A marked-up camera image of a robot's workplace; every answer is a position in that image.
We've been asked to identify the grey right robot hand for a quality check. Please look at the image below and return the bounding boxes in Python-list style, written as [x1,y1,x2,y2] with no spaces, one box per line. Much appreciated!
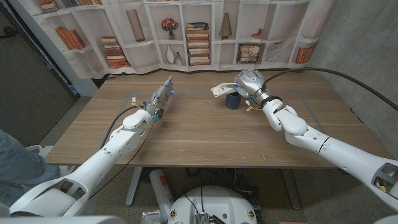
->
[233,68,275,106]

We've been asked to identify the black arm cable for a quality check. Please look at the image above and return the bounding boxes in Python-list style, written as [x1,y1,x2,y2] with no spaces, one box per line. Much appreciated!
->
[99,104,146,150]
[262,67,398,112]

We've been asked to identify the dark blue cup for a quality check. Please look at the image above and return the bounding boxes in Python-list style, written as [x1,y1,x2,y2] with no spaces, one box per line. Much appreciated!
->
[225,91,243,110]

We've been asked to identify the printed bookshelf backdrop cloth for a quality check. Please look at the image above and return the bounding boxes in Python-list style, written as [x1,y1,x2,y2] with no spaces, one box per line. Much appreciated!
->
[18,0,338,80]

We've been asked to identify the crumpled foil tray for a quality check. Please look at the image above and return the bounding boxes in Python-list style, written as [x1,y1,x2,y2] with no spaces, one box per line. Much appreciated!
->
[141,210,164,224]

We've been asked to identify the person's leg in jeans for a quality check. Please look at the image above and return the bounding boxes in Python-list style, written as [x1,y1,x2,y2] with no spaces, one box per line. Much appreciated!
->
[0,128,62,209]

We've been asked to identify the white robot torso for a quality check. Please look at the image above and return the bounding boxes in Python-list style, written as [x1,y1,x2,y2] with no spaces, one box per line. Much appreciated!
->
[167,185,258,224]

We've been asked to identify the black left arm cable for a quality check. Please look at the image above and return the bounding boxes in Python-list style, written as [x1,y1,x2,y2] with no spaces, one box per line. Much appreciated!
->
[99,104,146,150]

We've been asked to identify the white roll with orange label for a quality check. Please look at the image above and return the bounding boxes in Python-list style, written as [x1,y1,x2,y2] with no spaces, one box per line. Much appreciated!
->
[149,168,175,215]

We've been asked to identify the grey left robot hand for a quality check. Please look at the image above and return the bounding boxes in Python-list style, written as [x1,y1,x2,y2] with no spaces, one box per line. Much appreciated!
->
[144,75,175,116]

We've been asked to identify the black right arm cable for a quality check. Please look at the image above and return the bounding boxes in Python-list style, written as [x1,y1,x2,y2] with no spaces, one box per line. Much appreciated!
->
[262,67,398,112]

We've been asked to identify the cream printed pen bag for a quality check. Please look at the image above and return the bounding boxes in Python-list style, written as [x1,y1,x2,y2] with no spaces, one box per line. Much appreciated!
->
[210,82,240,98]

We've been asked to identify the grey table leg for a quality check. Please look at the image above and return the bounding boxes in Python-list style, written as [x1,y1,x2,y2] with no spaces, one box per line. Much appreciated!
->
[125,167,143,207]
[281,169,302,211]

